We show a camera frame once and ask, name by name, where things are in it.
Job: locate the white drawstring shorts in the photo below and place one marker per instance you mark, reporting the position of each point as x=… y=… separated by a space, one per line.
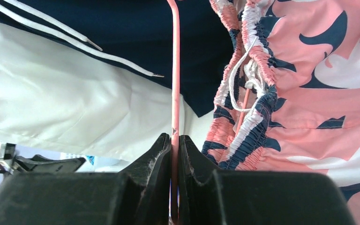
x=55 y=98

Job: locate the pink navy floral shorts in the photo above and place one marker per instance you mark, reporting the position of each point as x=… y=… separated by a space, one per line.
x=290 y=95

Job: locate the light blue shark shorts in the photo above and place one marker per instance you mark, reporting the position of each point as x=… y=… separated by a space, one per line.
x=91 y=159

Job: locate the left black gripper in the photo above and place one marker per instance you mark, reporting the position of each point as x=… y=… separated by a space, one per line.
x=40 y=164

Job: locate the pink hanger of floral shorts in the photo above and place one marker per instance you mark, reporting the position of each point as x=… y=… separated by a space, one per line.
x=175 y=110

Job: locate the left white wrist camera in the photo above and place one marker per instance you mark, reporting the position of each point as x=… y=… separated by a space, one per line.
x=7 y=150

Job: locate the navy blue shorts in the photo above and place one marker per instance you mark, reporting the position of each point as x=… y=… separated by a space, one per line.
x=135 y=35

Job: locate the white plastic basket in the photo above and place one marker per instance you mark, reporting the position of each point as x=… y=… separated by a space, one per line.
x=102 y=164

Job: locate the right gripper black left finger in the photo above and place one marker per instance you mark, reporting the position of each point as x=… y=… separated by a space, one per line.
x=137 y=195

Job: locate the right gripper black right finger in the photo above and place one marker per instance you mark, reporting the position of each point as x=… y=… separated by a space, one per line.
x=213 y=196

